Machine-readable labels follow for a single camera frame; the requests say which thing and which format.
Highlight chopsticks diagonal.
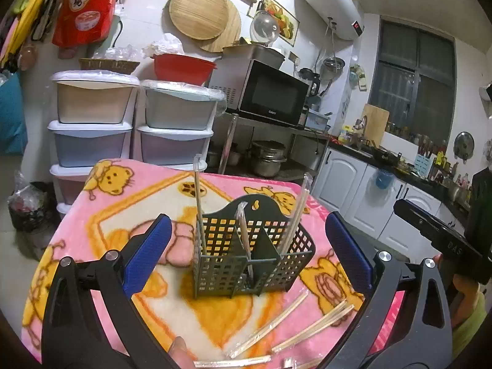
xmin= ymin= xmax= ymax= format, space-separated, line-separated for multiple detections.
xmin=227 ymin=289 xmax=309 ymax=359

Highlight chopsticks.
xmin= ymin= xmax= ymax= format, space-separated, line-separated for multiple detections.
xmin=235 ymin=202 xmax=253 ymax=281
xmin=278 ymin=173 xmax=313 ymax=255

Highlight chopsticks vertical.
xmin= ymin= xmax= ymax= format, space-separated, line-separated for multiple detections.
xmin=192 ymin=153 xmax=207 ymax=255

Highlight green sleeve forearm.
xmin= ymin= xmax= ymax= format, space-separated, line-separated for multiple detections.
xmin=452 ymin=292 xmax=487 ymax=359

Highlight white kitchen cabinets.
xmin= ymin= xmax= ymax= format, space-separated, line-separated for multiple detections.
xmin=313 ymin=146 xmax=466 ymax=263

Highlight right hand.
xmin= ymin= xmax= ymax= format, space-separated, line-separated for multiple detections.
xmin=433 ymin=254 xmax=479 ymax=328

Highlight left hand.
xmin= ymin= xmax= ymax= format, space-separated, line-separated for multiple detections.
xmin=168 ymin=336 xmax=196 ymax=369

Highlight black trash bag bin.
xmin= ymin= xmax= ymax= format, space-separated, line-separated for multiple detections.
xmin=7 ymin=170 xmax=60 ymax=249

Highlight wooden cutting board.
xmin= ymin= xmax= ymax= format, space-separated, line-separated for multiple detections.
xmin=362 ymin=104 xmax=389 ymax=148

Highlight pink cartoon blanket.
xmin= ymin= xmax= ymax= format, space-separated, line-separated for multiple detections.
xmin=21 ymin=159 xmax=363 ymax=361

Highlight dark green utensil basket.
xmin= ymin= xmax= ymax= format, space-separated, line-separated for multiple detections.
xmin=192 ymin=194 xmax=316 ymax=298

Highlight blue middle drawer bin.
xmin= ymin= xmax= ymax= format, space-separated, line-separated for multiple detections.
xmin=48 ymin=120 xmax=133 ymax=168

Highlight dark window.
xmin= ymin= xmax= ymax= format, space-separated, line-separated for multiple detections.
xmin=369 ymin=20 xmax=456 ymax=145

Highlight purple middle drawer bin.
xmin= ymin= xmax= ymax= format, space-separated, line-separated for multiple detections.
xmin=137 ymin=125 xmax=213 ymax=166

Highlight blue hanging bag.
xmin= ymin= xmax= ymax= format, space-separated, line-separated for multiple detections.
xmin=0 ymin=73 xmax=27 ymax=156

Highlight stainless steel pot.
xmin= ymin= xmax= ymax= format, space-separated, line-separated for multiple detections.
xmin=250 ymin=140 xmax=287 ymax=178

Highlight beige top drawer bin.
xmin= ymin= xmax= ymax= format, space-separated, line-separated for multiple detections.
xmin=51 ymin=70 xmax=140 ymax=124

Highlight green top drawer bin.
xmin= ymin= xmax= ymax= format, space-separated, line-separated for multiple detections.
xmin=141 ymin=80 xmax=227 ymax=131

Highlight metal shelf rack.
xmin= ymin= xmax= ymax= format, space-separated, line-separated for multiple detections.
xmin=206 ymin=113 xmax=328 ymax=183

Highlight black blender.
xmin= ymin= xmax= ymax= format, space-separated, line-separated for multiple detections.
xmin=299 ymin=68 xmax=320 ymax=97

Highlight woven wicker basket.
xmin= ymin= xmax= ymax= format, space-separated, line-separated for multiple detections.
xmin=78 ymin=58 xmax=140 ymax=75

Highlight red plastic basin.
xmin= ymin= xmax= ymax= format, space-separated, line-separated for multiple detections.
xmin=153 ymin=54 xmax=216 ymax=86

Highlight black microwave oven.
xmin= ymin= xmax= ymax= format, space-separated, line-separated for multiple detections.
xmin=208 ymin=58 xmax=308 ymax=127

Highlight food picture right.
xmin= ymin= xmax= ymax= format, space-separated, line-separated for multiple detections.
xmin=247 ymin=0 xmax=300 ymax=47

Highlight white water heater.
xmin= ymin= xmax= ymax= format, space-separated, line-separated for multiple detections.
xmin=305 ymin=0 xmax=364 ymax=41

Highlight yellow hanging cloth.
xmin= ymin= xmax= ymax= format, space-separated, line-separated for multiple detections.
xmin=1 ymin=0 xmax=44 ymax=68

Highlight glass pot lid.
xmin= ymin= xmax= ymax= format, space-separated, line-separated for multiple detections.
xmin=249 ymin=10 xmax=280 ymax=45

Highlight red hanging bag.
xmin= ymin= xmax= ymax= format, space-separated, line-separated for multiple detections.
xmin=52 ymin=0 xmax=116 ymax=48

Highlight round bamboo tray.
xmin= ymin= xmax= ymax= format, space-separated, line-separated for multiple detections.
xmin=169 ymin=0 xmax=228 ymax=40

